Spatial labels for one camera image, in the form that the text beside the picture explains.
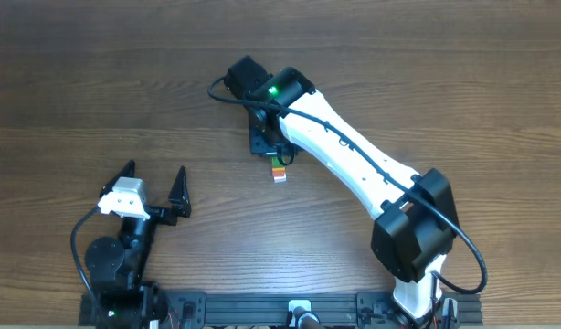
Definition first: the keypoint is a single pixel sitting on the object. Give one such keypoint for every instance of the mounting rail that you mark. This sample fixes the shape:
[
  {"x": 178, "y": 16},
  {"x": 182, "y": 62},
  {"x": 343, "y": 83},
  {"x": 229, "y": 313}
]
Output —
[{"x": 253, "y": 310}]

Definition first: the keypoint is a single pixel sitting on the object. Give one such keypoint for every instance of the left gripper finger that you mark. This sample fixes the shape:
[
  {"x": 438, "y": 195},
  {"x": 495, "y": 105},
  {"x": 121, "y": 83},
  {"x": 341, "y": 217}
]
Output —
[
  {"x": 125, "y": 170},
  {"x": 181, "y": 196}
]

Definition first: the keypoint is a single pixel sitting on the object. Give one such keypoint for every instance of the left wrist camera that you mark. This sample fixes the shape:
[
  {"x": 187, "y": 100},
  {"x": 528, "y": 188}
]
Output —
[{"x": 123, "y": 198}]

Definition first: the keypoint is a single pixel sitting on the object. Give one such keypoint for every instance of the green cube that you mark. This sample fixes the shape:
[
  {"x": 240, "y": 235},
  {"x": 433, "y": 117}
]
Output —
[{"x": 276, "y": 162}]

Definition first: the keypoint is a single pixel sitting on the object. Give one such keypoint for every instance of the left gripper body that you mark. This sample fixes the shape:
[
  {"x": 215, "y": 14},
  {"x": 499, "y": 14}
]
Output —
[{"x": 164, "y": 215}]

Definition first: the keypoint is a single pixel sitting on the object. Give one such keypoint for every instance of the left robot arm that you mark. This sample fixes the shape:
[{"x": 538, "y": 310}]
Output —
[{"x": 107, "y": 260}]

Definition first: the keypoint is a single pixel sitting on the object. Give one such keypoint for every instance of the orange cube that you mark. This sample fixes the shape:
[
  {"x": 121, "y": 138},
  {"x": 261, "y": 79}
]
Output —
[{"x": 278, "y": 172}]

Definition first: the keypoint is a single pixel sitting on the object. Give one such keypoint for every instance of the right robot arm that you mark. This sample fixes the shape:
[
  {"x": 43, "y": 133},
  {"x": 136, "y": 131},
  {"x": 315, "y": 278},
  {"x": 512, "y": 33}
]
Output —
[{"x": 349, "y": 146}]

